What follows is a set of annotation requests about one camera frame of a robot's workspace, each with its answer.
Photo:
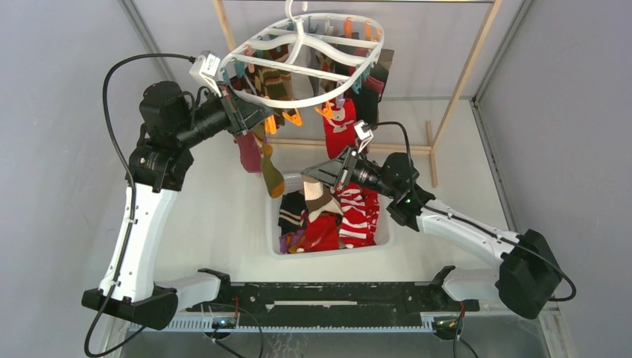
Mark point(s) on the black sock in basket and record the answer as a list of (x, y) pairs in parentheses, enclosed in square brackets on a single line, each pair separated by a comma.
[(291, 212)]

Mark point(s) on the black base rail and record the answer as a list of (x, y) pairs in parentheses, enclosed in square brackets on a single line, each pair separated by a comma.
[(346, 305)]

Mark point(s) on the white round clip hanger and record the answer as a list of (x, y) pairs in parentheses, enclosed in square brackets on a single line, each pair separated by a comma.
[(350, 40)]

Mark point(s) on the red santa sock in basket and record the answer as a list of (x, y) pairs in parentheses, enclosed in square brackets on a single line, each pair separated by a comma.
[(322, 234)]

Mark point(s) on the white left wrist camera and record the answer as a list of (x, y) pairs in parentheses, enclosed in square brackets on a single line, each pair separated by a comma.
[(204, 70)]

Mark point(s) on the pink and purple hanging sock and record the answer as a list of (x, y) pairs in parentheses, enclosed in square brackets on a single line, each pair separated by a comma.
[(249, 153)]

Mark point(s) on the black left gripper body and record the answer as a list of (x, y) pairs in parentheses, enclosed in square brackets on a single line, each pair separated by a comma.
[(233, 118)]

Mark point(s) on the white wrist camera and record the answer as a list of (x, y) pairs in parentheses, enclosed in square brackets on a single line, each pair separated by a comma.
[(204, 70), (364, 135)]

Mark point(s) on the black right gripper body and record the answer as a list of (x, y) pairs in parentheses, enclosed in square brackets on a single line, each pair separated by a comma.
[(343, 176)]

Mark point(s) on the red white striped sock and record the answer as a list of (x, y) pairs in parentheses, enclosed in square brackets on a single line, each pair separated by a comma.
[(360, 208)]

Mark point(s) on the white plastic laundry basket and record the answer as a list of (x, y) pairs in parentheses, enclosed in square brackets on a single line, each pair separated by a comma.
[(289, 246)]

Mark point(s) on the red santa hanging sock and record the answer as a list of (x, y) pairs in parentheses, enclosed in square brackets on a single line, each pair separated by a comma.
[(339, 131)]

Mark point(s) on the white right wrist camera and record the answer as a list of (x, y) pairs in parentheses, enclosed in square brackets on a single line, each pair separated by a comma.
[(364, 135)]

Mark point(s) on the brown striped hanging sock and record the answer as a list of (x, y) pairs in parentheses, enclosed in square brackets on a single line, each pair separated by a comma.
[(268, 82)]

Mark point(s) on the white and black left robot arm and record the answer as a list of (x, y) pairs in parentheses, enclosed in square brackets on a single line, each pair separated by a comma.
[(156, 169)]

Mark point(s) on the wooden drying rack frame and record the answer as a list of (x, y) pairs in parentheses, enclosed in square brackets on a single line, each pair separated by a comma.
[(425, 68)]

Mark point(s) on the orange clothespin clip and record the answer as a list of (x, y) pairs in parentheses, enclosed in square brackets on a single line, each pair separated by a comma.
[(270, 125), (325, 110), (293, 116)]

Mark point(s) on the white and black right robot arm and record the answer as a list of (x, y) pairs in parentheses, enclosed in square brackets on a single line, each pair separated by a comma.
[(522, 271)]

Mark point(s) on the olive and orange sock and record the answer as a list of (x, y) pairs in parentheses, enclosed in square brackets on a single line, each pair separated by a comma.
[(274, 180)]

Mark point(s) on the tan brown sock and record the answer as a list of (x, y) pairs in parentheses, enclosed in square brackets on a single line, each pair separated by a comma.
[(319, 199)]

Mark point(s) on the black hanging sock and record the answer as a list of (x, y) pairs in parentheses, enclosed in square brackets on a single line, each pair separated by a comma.
[(366, 101)]

